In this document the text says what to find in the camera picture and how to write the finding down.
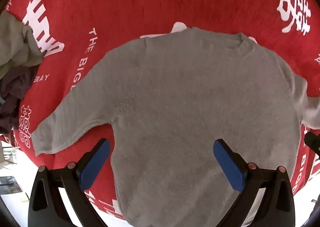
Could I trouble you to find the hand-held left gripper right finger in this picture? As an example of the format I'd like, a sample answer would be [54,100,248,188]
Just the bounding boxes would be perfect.
[213,139,296,227]

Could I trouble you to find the pale green garment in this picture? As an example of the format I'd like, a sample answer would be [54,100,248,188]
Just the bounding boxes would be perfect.
[0,9,47,79]

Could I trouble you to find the dark purple garment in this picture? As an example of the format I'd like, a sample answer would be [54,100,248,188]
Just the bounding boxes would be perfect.
[0,66,40,135]

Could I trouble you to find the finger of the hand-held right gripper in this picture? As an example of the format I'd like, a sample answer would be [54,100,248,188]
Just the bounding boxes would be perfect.
[304,132,320,155]

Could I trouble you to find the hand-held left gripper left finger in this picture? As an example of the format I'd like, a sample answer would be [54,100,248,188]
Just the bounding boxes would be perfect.
[28,138,111,227]

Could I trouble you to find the grey sweater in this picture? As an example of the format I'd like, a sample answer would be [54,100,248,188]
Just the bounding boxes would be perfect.
[32,26,320,227]

